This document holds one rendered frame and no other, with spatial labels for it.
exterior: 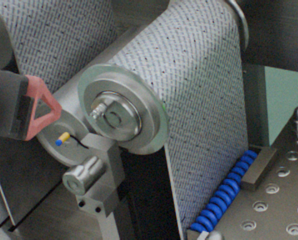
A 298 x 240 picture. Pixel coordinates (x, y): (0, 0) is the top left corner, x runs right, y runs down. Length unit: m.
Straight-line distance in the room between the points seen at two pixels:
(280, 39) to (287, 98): 1.98
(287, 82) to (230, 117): 2.14
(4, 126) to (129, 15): 0.63
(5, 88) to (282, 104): 2.45
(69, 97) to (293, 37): 0.38
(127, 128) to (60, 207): 0.46
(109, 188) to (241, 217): 0.21
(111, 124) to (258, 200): 0.29
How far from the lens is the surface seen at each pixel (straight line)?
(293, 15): 1.12
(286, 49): 1.16
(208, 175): 1.07
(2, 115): 0.71
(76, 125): 1.01
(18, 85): 0.70
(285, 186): 1.11
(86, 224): 1.29
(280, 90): 3.17
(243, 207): 1.08
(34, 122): 0.75
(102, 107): 0.91
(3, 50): 1.03
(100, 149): 0.95
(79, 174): 0.93
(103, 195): 0.98
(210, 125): 1.04
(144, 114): 0.90
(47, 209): 1.35
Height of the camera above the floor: 1.77
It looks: 35 degrees down
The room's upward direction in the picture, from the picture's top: 8 degrees counter-clockwise
